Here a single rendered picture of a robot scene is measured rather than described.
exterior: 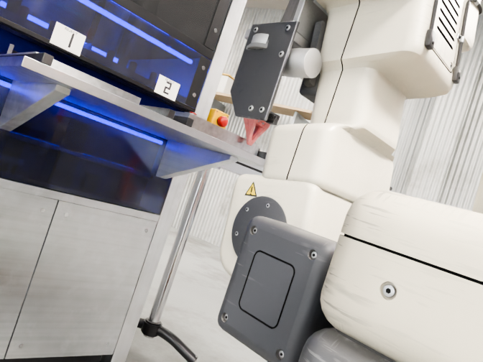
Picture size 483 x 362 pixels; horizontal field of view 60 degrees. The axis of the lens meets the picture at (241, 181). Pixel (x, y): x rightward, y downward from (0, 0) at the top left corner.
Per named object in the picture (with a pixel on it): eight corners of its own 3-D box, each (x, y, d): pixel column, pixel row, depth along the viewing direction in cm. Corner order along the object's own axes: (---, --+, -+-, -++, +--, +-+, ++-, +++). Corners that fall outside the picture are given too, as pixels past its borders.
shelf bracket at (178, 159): (155, 175, 144) (167, 139, 144) (162, 177, 146) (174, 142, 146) (216, 198, 119) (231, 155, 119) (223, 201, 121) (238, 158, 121)
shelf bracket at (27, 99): (-4, 126, 109) (13, 80, 110) (8, 131, 112) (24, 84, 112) (35, 144, 85) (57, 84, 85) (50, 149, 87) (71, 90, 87)
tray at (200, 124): (123, 115, 129) (128, 104, 129) (190, 141, 146) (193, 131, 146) (185, 126, 104) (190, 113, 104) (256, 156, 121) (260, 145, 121)
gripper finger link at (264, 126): (245, 146, 122) (256, 115, 122) (263, 149, 116) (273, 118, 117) (228, 138, 117) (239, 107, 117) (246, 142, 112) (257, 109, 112)
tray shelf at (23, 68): (-30, 65, 110) (-27, 58, 110) (181, 146, 158) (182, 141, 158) (21, 65, 75) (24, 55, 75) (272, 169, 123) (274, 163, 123)
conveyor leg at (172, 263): (134, 330, 177) (192, 157, 179) (152, 330, 183) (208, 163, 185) (144, 340, 170) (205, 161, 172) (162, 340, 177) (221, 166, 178)
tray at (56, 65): (-7, 66, 113) (-2, 54, 113) (85, 103, 131) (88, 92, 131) (30, 67, 88) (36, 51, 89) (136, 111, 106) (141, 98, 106)
